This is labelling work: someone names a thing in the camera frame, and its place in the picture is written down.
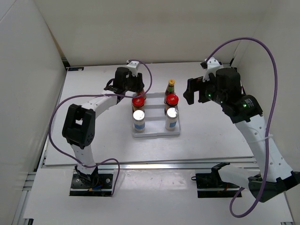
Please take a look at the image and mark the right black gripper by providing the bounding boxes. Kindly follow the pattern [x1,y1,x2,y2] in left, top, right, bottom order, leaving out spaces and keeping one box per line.
[183,73,226,106]

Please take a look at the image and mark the red-lid sauce jar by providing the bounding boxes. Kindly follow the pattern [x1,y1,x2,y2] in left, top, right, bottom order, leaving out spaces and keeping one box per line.
[165,94,179,114]
[132,97,145,113]

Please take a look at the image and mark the tall sauce bottle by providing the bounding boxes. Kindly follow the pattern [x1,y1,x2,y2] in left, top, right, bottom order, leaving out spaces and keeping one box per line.
[164,79,175,103]
[135,88,146,100]

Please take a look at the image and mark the silver-lid white shaker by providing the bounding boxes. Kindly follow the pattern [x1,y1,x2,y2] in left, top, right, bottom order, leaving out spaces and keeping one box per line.
[165,107,179,130]
[133,110,145,132]

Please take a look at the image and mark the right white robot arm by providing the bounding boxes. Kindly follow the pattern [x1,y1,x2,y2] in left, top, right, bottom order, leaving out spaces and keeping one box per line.
[183,68,300,203]

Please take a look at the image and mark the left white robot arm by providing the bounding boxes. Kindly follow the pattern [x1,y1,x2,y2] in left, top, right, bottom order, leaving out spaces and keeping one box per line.
[62,65,144,188]

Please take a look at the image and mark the white divided plastic tray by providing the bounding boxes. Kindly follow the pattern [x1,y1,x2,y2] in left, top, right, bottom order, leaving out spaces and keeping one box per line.
[132,92,181,138]

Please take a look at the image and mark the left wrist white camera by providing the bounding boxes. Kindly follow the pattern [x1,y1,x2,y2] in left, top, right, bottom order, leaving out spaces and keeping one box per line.
[126,60,140,77]

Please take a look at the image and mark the wrist white camera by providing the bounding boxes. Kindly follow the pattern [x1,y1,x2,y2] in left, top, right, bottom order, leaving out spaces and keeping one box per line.
[200,57,223,82]
[126,60,140,77]

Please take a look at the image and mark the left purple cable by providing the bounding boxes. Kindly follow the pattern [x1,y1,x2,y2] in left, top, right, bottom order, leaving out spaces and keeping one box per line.
[48,59,153,196]

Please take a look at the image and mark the purple cable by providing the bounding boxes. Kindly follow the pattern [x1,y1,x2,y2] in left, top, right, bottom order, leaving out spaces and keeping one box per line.
[206,37,279,218]
[48,59,153,196]

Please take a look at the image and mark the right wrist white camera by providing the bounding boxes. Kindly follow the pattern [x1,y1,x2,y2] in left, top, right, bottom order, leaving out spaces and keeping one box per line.
[200,57,223,82]

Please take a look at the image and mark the aluminium right rail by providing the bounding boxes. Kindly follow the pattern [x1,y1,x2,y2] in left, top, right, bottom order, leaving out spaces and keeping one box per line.
[222,64,237,71]

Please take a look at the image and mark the aluminium rail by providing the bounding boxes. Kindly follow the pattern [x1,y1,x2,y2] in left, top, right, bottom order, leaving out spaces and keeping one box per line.
[35,159,258,172]
[222,64,237,71]

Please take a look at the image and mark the aluminium front rail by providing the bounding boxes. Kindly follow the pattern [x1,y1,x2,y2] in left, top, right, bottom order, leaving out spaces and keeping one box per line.
[35,159,258,172]

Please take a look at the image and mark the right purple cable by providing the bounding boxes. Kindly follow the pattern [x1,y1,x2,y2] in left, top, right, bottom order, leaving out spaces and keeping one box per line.
[206,37,279,218]

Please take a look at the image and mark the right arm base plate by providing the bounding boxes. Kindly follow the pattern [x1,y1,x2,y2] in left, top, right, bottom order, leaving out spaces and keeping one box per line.
[191,163,240,198]

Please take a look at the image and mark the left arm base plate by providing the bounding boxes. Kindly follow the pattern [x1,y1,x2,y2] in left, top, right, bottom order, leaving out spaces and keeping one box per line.
[69,170,113,197]

